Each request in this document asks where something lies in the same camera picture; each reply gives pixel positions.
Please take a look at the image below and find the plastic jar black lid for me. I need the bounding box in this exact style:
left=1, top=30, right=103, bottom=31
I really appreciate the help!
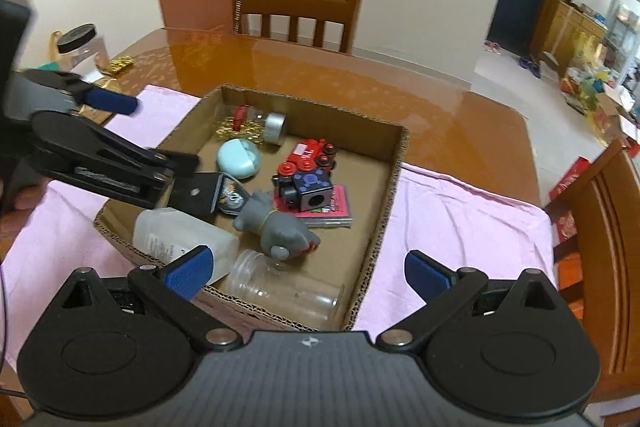
left=56, top=24, right=111, bottom=72

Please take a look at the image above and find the clear plastic jar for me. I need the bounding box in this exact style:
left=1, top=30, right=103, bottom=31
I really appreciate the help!
left=220, top=248, right=346, bottom=323

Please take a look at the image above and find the person's left hand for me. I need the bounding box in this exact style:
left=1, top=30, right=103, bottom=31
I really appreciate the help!
left=0, top=184, right=48, bottom=240

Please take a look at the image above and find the red gift box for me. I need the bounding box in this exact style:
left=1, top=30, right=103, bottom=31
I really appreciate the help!
left=549, top=156, right=593, bottom=208

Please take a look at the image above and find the red wooden toy train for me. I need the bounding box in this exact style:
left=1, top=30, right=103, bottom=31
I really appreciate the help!
left=287, top=138, right=340, bottom=172

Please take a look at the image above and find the grey rubber animal toy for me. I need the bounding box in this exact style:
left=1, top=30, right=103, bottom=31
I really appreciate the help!
left=232, top=189, right=321, bottom=264

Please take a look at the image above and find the small gold bead bundle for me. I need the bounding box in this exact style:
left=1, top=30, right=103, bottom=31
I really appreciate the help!
left=107, top=56, right=136, bottom=75

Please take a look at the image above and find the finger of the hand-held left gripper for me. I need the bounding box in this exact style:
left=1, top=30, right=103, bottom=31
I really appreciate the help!
left=50, top=127, right=201, bottom=210
left=55, top=72, right=142, bottom=116

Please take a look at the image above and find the open cardboard carton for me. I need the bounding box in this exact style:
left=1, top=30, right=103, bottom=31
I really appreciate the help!
left=595, top=84, right=639, bottom=135

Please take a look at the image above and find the correction tape dispenser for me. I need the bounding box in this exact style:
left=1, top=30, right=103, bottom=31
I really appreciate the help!
left=167, top=172, right=223, bottom=225
left=216, top=174, right=250, bottom=212

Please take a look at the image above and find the cardboard box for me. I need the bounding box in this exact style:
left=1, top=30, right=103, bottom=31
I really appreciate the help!
left=94, top=83, right=412, bottom=333

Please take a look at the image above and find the wooden cabinet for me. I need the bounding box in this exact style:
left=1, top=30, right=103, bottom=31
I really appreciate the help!
left=542, top=0, right=608, bottom=78

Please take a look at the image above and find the pink card case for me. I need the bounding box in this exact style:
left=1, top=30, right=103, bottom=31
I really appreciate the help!
left=300, top=184, right=355, bottom=229

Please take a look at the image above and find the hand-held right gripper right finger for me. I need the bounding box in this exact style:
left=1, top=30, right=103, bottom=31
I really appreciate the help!
left=375, top=249, right=571, bottom=353

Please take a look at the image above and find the teal oval case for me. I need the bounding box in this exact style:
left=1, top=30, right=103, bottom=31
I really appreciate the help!
left=216, top=139, right=262, bottom=179

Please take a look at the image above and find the blue slipper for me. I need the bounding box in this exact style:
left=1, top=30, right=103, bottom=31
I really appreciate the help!
left=517, top=56, right=543, bottom=78

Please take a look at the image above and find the glass bottle with gold beads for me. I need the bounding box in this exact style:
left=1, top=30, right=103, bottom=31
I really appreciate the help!
left=216, top=105, right=288, bottom=146

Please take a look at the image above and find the yellow plastic bag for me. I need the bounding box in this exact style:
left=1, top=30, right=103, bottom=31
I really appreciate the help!
left=571, top=33, right=603, bottom=70

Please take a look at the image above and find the frosted plastic container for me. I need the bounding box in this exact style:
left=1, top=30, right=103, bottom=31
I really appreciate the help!
left=132, top=207, right=241, bottom=285

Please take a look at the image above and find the black toy train blue print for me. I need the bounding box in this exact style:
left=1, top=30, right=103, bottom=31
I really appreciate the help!
left=271, top=157, right=335, bottom=214

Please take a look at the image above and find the pink towel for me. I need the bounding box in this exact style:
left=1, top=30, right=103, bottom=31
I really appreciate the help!
left=0, top=84, right=558, bottom=358

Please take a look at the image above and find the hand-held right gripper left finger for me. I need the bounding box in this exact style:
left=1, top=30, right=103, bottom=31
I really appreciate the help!
left=61, top=244, right=243, bottom=353

